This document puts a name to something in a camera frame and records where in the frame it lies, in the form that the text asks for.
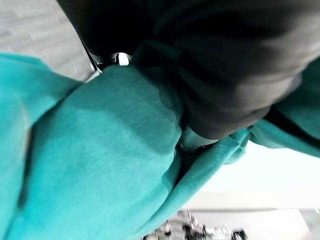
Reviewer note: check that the teal cloth garment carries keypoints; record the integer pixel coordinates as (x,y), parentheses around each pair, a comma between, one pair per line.
(100,150)

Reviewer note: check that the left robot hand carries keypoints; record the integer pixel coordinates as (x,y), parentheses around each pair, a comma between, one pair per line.
(225,75)

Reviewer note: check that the white bed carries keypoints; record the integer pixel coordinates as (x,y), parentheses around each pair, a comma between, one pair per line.
(262,180)

